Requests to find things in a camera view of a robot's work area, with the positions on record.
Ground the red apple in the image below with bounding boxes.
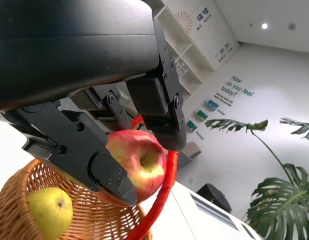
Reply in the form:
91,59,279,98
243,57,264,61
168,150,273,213
99,129,168,207

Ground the white cubby shelf unit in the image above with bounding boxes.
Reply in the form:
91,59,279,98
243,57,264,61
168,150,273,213
148,0,217,101

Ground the monstera plant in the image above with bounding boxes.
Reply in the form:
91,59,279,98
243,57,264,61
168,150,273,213
204,116,309,240

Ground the green pear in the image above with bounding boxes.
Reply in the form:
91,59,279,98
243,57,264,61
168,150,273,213
28,186,74,240

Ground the black floor box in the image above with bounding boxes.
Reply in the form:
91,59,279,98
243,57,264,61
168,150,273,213
196,183,233,214

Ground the green wall card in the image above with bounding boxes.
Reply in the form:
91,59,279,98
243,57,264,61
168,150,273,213
203,98,218,111
185,119,198,133
193,107,208,121

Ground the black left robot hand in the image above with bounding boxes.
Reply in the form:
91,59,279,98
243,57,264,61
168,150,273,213
0,0,188,207

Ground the grey slotted desk inlay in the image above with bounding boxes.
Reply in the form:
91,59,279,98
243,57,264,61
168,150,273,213
190,193,240,231

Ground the white desk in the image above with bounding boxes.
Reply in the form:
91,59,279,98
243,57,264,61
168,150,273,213
173,181,263,240

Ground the wicker basket with red handle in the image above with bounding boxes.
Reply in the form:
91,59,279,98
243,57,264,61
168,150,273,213
0,114,180,240

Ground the beige upholstered chair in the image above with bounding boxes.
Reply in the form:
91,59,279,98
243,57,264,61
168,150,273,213
178,141,203,169

